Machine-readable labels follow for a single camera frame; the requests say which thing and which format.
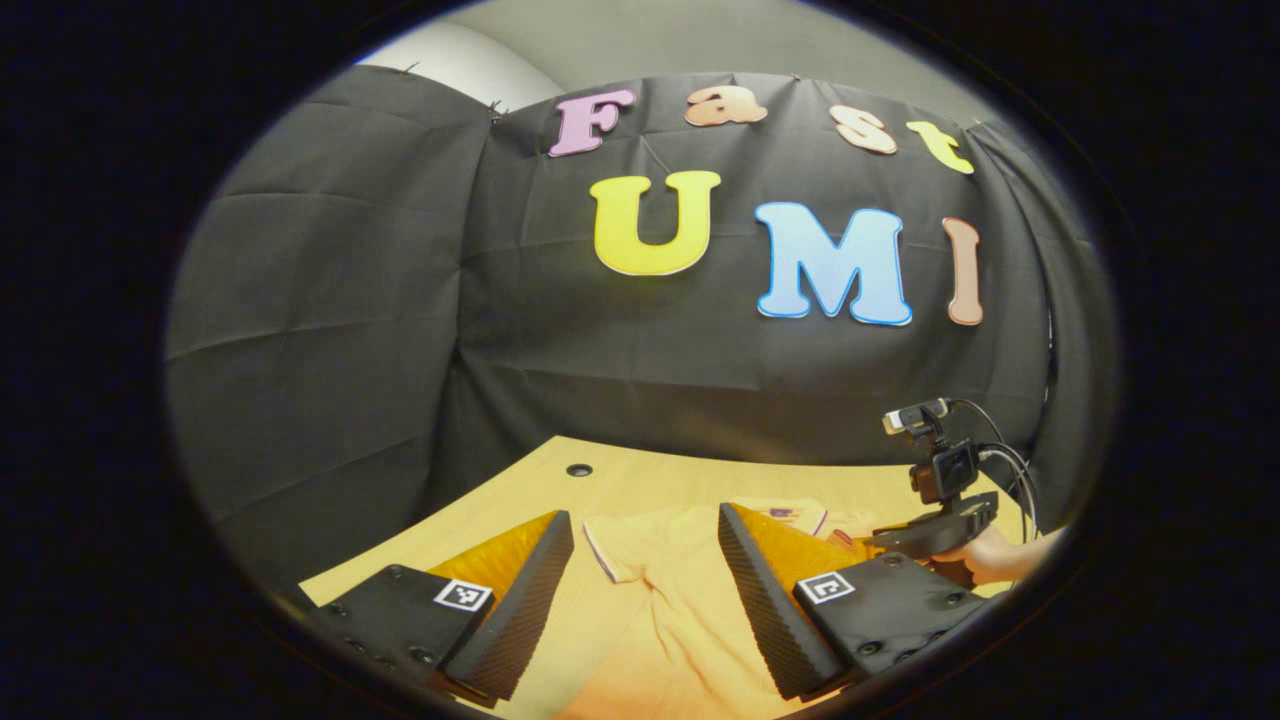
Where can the black table grommet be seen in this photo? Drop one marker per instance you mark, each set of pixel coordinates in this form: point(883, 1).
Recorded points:
point(579, 469)

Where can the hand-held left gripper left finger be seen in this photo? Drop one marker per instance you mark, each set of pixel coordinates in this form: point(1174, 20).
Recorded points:
point(525, 610)

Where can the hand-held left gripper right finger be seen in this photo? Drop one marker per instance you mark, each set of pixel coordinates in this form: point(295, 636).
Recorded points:
point(765, 610)

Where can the orange T-shirt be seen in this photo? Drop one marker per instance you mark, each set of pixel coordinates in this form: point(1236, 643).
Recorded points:
point(670, 600)

